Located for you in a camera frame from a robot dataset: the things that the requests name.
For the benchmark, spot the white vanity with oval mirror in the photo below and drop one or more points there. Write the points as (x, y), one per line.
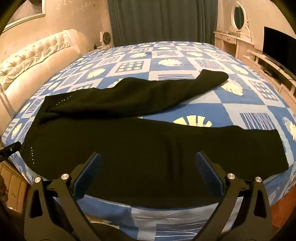
(239, 15)

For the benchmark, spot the small white fan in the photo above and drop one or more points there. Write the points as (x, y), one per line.
(107, 38)

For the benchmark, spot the metal pole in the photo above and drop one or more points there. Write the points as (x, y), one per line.
(7, 102)

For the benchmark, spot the cream padded bed base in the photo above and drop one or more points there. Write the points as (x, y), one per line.
(13, 183)

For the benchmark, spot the cream tufted headboard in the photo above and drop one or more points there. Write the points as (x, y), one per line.
(34, 60)

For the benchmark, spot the blue patterned bed sheet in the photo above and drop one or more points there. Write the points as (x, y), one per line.
(231, 103)

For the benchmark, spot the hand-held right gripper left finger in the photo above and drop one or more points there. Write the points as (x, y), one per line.
(89, 172)

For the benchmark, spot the black flat television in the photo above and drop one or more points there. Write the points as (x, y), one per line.
(277, 51)

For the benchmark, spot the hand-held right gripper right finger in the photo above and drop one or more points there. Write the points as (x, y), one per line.
(207, 172)

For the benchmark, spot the white television stand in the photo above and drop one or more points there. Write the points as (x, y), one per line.
(257, 57)

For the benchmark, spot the black pants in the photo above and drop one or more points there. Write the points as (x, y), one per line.
(138, 150)

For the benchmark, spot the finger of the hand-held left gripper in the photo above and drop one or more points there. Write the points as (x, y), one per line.
(10, 149)

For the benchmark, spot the framed wall picture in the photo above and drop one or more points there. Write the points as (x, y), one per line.
(23, 10)

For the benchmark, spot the dark green curtain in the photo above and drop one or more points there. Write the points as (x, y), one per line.
(161, 20)

